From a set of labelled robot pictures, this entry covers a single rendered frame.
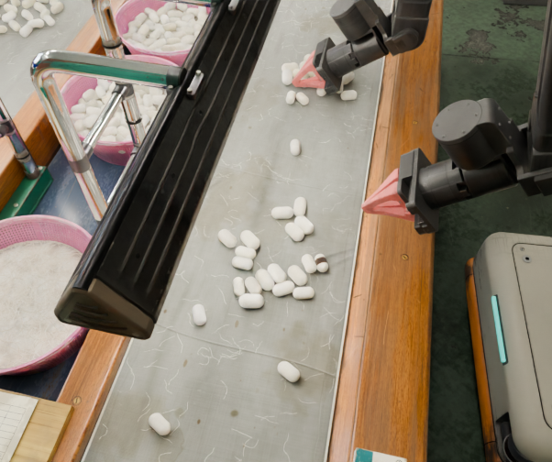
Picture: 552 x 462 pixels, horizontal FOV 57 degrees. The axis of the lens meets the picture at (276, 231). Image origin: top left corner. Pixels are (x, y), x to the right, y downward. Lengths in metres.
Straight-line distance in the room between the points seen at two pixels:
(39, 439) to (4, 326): 0.21
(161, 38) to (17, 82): 0.33
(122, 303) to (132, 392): 0.35
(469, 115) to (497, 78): 1.97
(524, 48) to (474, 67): 0.31
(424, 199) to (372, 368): 0.24
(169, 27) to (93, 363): 0.83
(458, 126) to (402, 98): 0.48
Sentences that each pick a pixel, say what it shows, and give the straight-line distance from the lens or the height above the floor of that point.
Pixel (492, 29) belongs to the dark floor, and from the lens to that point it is 2.88.
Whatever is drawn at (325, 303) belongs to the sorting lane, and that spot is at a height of 0.74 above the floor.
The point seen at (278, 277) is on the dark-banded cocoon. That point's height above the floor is 0.76.
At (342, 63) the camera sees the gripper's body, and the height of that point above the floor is 0.84.
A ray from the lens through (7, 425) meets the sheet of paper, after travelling 0.74.
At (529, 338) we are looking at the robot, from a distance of 1.40.
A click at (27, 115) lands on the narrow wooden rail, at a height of 0.76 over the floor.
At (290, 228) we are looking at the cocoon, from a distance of 0.82.
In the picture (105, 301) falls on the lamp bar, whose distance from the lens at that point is 0.39.
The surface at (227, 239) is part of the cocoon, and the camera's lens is 0.81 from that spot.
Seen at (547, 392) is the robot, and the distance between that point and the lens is 1.36.
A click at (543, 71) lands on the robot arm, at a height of 1.13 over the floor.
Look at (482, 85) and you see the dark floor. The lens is 2.50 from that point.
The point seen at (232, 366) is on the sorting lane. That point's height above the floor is 0.74.
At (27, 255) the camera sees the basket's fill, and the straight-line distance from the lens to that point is 0.92.
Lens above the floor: 1.42
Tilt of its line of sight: 54 degrees down
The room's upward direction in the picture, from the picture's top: 1 degrees clockwise
